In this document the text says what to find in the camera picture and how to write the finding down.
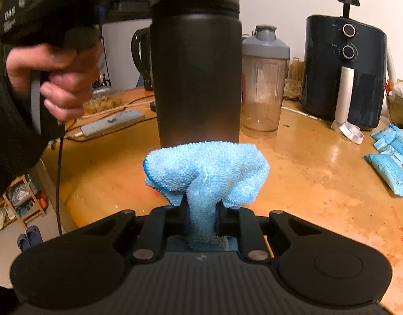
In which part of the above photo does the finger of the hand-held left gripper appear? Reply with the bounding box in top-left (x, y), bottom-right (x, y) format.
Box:
top-left (101, 0), bottom-right (153, 23)

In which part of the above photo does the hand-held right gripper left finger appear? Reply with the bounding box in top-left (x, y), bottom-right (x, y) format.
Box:
top-left (80, 200), bottom-right (190, 263)

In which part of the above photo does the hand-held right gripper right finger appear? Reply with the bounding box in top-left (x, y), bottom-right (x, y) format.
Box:
top-left (214, 202), bottom-right (323, 263)

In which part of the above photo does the blue microfiber cloth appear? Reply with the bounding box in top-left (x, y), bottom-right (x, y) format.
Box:
top-left (143, 141), bottom-right (271, 253)

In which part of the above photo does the black gradient water bottle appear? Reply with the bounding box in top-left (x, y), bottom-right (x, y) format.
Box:
top-left (149, 0), bottom-right (243, 148)

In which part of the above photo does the person's left hand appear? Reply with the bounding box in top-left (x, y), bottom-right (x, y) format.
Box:
top-left (6, 43), bottom-right (102, 123)

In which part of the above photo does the stainless steel kettle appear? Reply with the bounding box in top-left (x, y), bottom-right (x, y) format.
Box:
top-left (131, 27), bottom-right (155, 92)

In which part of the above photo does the bag of walnuts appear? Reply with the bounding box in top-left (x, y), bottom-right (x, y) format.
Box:
top-left (82, 88), bottom-right (123, 115)

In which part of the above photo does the white power strip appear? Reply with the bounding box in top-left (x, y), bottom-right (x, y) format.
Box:
top-left (81, 110), bottom-right (145, 137)

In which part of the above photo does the clear shaker bottle grey lid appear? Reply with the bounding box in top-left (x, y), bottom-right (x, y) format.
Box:
top-left (241, 24), bottom-right (291, 139)

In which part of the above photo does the dark blue slipper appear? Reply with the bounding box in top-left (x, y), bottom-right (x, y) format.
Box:
top-left (26, 226), bottom-right (43, 245)
top-left (17, 233), bottom-right (31, 253)

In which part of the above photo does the blue wipes packet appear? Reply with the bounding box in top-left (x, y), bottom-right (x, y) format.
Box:
top-left (370, 125), bottom-right (403, 141)
top-left (364, 153), bottom-right (403, 197)
top-left (374, 134), bottom-right (403, 161)

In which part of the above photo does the dark blue air fryer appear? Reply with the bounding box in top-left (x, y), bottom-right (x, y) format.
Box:
top-left (299, 14), bottom-right (388, 130)

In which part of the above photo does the wooden shoe rack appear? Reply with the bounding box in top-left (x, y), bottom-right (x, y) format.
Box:
top-left (0, 174), bottom-right (48, 237)

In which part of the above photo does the crumpled paper bag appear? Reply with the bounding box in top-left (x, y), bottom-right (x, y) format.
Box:
top-left (385, 79), bottom-right (403, 128)

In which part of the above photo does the white tube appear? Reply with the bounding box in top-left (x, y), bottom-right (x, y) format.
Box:
top-left (387, 44), bottom-right (399, 82)

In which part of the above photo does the white appliance cord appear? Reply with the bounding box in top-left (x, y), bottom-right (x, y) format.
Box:
top-left (282, 107), bottom-right (320, 120)

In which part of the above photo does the white ribbon strap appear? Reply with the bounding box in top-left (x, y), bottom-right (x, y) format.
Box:
top-left (331, 120), bottom-right (364, 144)

